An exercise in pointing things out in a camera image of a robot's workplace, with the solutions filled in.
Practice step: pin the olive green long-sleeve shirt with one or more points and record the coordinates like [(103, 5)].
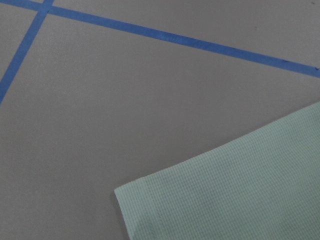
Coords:
[(262, 186)]

